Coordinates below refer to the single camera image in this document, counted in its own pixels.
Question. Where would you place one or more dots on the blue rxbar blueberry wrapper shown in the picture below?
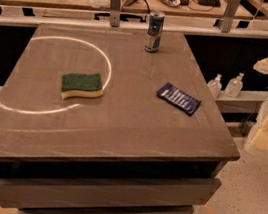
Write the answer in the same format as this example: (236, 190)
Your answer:
(178, 98)

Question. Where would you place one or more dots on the green and yellow sponge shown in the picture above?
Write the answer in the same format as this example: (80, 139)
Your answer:
(81, 85)

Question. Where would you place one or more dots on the clear sanitizer bottle right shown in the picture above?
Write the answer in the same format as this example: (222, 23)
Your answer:
(234, 86)

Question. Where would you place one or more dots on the clear sanitizer bottle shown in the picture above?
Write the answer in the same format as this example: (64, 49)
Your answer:
(215, 85)
(234, 86)

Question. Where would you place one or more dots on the clear sanitizer bottle left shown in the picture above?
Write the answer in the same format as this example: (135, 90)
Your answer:
(215, 85)

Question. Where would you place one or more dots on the blue energy drink can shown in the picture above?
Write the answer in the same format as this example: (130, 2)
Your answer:
(154, 32)

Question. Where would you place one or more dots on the grey drawer cabinet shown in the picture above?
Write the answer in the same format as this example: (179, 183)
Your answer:
(128, 132)

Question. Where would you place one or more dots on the top grey drawer front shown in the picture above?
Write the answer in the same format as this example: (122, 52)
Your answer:
(78, 193)

